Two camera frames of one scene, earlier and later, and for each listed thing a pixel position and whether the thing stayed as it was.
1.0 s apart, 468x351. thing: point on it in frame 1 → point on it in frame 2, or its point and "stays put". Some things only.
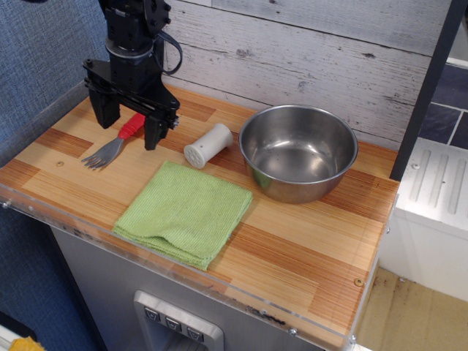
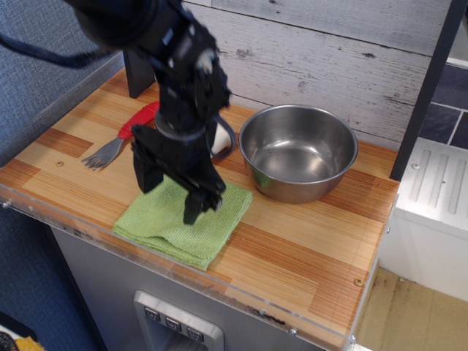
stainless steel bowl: [297, 153] stays put
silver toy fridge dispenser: [168, 326] stays put
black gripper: [137, 82] → [181, 140]
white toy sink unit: [427, 241] stays put
